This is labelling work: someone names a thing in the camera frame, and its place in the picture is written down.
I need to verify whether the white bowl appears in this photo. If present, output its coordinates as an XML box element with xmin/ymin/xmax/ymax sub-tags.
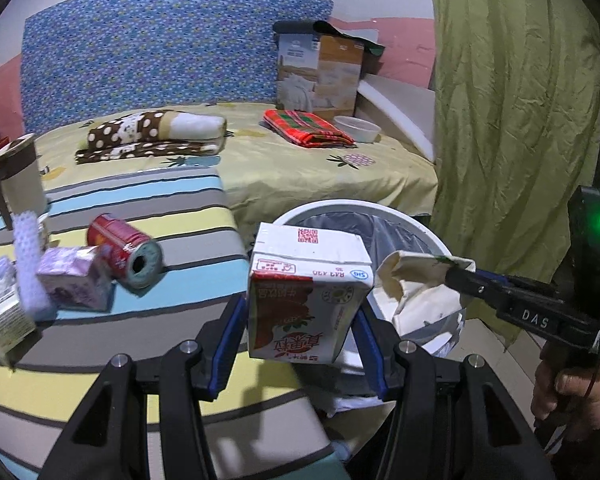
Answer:
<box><xmin>333</xmin><ymin>115</ymin><xmax>382</xmax><ymax>144</ymax></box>

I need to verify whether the printed cardboard box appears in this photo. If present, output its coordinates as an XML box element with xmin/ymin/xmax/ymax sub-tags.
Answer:
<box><xmin>272</xmin><ymin>20</ymin><xmax>386</xmax><ymax>121</ymax></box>

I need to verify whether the red white juice carton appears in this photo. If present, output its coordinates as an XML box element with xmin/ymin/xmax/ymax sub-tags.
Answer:
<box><xmin>247</xmin><ymin>221</ymin><xmax>374</xmax><ymax>363</ymax></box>

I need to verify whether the white bin with clear liner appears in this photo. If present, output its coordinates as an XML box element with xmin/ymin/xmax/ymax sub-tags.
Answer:
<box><xmin>271</xmin><ymin>200</ymin><xmax>468</xmax><ymax>411</ymax></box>

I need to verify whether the red drink can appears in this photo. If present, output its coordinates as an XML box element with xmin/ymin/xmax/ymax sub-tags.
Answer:
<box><xmin>86</xmin><ymin>212</ymin><xmax>162</xmax><ymax>291</ymax></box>

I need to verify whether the small white green carton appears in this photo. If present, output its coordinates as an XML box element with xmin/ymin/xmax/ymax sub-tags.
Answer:
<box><xmin>0</xmin><ymin>287</ymin><xmax>38</xmax><ymax>367</ymax></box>

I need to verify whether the blue floral headboard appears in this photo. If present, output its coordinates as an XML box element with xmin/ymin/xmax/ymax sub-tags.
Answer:
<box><xmin>20</xmin><ymin>0</ymin><xmax>335</xmax><ymax>136</ymax></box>

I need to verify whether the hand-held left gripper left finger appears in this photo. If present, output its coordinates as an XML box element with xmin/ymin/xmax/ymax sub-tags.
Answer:
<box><xmin>37</xmin><ymin>296</ymin><xmax>248</xmax><ymax>480</ymax></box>

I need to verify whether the person's right hand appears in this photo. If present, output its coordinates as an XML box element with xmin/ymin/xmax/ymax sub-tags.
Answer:
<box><xmin>530</xmin><ymin>355</ymin><xmax>600</xmax><ymax>431</ymax></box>

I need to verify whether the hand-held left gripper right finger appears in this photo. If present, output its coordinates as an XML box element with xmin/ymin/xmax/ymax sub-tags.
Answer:
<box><xmin>352</xmin><ymin>305</ymin><xmax>556</xmax><ymax>480</ymax></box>

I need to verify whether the purple drink carton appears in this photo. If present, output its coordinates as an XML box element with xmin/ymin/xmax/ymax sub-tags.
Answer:
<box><xmin>35</xmin><ymin>245</ymin><xmax>113</xmax><ymax>311</ymax></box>

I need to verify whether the white bed frame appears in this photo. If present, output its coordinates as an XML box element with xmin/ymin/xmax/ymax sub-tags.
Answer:
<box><xmin>356</xmin><ymin>77</ymin><xmax>436</xmax><ymax>163</ymax></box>

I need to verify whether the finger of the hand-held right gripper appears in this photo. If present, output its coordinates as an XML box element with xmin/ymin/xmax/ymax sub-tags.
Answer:
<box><xmin>475</xmin><ymin>269</ymin><xmax>520</xmax><ymax>292</ymax></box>
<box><xmin>446</xmin><ymin>266</ymin><xmax>505</xmax><ymax>312</ymax></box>

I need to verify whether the red plaid cloth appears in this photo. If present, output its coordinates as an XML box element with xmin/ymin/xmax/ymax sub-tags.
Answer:
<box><xmin>262</xmin><ymin>109</ymin><xmax>356</xmax><ymax>149</ymax></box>

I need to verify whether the cream paper bag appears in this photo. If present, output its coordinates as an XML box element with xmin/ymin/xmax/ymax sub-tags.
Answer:
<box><xmin>377</xmin><ymin>250</ymin><xmax>477</xmax><ymax>333</ymax></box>

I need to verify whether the brown beige travel mug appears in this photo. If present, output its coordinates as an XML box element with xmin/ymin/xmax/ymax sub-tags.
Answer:
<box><xmin>0</xmin><ymin>133</ymin><xmax>49</xmax><ymax>231</ymax></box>

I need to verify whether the yellow pineapple bed sheet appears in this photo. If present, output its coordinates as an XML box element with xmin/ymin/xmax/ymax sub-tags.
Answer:
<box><xmin>30</xmin><ymin>100</ymin><xmax>440</xmax><ymax>241</ymax></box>

